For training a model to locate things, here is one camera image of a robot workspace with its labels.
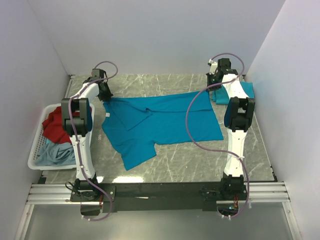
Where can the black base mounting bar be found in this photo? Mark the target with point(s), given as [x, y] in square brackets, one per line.
[120, 197]

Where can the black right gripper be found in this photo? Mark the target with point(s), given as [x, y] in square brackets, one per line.
[208, 78]

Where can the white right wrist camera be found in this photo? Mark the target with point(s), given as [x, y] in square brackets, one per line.
[213, 65]

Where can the white plastic laundry basket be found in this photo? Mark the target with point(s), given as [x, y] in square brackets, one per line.
[40, 140]

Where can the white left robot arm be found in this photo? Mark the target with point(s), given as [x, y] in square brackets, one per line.
[77, 122]

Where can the red t shirt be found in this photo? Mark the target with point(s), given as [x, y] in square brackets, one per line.
[53, 129]

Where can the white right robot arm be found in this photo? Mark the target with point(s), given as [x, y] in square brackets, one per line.
[237, 119]

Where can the folded teal t shirt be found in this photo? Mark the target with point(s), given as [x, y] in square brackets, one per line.
[220, 96]

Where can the light blue t shirt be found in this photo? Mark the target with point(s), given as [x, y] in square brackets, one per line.
[52, 154]

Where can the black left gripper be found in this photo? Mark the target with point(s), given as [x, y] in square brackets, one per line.
[108, 96]

